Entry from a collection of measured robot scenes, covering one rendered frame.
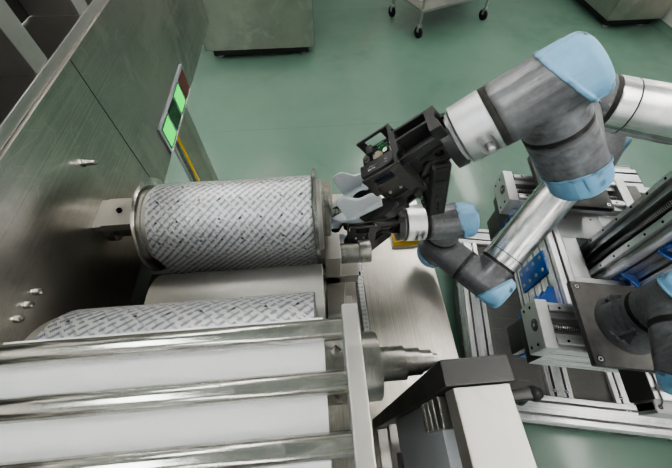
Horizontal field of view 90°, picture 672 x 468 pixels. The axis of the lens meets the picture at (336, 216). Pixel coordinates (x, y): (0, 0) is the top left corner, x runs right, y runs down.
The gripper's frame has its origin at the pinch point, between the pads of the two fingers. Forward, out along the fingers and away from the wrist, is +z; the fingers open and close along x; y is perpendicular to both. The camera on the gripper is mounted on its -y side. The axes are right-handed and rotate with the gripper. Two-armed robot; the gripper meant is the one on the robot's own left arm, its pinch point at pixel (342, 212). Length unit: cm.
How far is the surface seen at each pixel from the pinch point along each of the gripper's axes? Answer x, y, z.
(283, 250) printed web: 5.1, 4.6, 8.3
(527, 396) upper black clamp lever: 28.0, -0.5, -16.9
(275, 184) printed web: -2.8, 9.7, 4.7
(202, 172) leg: -78, -19, 89
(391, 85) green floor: -218, -138, 33
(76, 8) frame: -25.9, 39.1, 16.0
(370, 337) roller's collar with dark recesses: 21.7, 6.8, -6.5
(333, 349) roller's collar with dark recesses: 22.6, 9.2, -3.7
